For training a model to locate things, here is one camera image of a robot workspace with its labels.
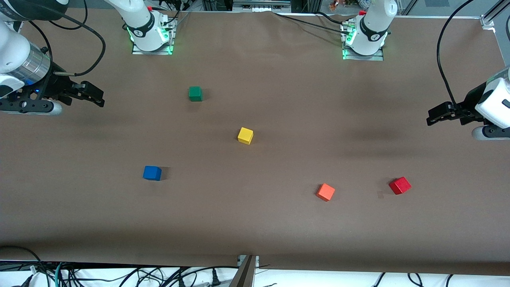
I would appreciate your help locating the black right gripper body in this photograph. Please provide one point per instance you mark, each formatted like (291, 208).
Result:
(55, 84)

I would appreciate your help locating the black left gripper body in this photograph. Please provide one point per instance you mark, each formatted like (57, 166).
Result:
(473, 100)

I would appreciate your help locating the red wooden block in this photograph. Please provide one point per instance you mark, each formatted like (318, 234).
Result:
(399, 185)

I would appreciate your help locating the blue wooden block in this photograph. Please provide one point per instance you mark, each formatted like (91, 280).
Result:
(152, 173)

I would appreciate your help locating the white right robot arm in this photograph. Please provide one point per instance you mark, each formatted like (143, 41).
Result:
(143, 32)

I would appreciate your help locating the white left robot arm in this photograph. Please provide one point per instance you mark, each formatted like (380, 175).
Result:
(372, 36)

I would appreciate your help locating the green wooden block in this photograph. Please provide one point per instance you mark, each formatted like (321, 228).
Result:
(195, 93)

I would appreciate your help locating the orange wooden block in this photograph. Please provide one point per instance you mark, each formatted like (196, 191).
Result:
(326, 192)

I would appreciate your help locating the yellow wooden block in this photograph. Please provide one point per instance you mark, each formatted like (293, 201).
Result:
(245, 136)

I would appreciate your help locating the brown paper table cover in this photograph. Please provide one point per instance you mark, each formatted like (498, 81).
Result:
(279, 223)

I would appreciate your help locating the brown angled strut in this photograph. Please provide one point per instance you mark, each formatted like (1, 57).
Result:
(244, 275)

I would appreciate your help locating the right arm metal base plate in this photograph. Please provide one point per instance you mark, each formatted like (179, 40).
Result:
(137, 51)

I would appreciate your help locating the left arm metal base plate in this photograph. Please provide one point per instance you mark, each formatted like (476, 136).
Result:
(374, 58)

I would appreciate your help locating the aluminium frame profile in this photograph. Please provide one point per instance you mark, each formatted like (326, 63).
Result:
(492, 14)

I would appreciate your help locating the grey metal rail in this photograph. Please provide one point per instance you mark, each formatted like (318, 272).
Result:
(261, 4)

